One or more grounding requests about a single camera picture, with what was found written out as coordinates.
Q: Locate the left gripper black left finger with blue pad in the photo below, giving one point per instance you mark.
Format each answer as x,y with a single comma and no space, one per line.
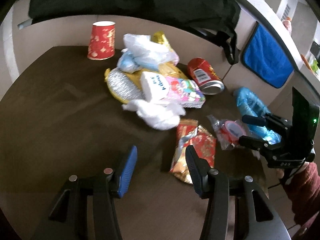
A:
71,203

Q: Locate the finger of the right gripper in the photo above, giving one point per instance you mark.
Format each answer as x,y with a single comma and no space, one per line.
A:
259,145
260,119

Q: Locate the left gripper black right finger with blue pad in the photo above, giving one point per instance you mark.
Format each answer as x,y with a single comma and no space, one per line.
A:
255,217

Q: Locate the yellow foil-lined package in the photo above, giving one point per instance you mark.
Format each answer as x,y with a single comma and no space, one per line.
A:
126,87

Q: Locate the clear plastic bag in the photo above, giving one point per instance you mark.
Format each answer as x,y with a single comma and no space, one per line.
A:
140,52

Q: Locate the red paper cup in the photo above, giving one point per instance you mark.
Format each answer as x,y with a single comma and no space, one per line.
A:
101,45

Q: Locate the maroon sleeve forearm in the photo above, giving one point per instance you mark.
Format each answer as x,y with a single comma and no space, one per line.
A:
303,191

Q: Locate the person hand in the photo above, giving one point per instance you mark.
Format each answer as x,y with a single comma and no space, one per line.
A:
280,173

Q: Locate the clear red candy wrapper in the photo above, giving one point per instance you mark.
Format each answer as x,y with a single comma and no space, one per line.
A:
227,132

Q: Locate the blue towel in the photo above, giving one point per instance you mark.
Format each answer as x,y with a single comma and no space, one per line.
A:
263,56

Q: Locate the red soda can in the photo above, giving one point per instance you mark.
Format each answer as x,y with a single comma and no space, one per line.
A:
205,76

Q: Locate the crumpled white tissue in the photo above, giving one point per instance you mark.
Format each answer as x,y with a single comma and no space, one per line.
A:
156,116

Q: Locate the white tissue pack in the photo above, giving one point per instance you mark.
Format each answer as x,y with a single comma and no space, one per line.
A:
154,86

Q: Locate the black cloth bag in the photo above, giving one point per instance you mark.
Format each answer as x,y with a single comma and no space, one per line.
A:
212,20

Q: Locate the white countertop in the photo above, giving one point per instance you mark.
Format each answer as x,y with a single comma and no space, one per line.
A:
268,18

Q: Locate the yellow snack bag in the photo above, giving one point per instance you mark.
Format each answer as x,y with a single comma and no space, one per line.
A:
160,38

